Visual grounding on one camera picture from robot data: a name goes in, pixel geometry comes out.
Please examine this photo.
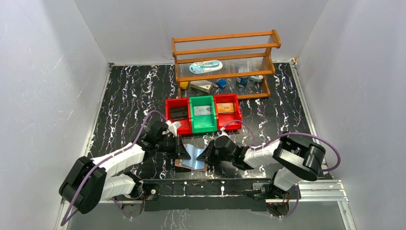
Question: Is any pink leather card holder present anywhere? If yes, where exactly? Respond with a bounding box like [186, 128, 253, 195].
[175, 144, 207, 172]

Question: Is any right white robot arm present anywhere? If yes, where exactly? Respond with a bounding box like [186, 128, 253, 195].
[197, 132, 326, 198]

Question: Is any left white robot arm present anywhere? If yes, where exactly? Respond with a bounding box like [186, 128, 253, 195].
[58, 121, 190, 214]

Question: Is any red bin with orange card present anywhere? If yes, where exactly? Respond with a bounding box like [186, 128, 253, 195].
[213, 93, 242, 131]

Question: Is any dark credit card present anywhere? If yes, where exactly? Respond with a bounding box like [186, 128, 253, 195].
[169, 106, 188, 121]

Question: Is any red bin with dark card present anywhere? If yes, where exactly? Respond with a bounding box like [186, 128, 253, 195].
[165, 98, 192, 135]

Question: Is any orange credit card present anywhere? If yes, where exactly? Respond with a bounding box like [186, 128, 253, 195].
[216, 103, 235, 114]

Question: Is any grey credit card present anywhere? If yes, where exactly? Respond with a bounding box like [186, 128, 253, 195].
[193, 105, 212, 116]

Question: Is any green plastic bin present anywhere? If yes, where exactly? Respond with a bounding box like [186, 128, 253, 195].
[189, 95, 217, 134]

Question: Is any yellow small object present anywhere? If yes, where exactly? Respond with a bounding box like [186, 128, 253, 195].
[179, 81, 189, 90]

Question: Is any blue small object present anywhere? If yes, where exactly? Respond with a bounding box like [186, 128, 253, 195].
[215, 79, 227, 89]

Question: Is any blue cup on shelf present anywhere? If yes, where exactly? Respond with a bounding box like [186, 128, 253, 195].
[236, 76, 250, 86]

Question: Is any teal white tube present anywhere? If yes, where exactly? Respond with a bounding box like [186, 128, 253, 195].
[249, 75, 264, 82]

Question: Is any blue white oval package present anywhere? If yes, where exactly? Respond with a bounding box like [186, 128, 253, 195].
[189, 60, 223, 74]

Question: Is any wooden shelf rack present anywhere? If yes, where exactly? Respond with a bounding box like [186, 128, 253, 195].
[171, 29, 282, 99]

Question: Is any black base frame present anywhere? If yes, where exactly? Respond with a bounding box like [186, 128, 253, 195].
[114, 178, 302, 217]

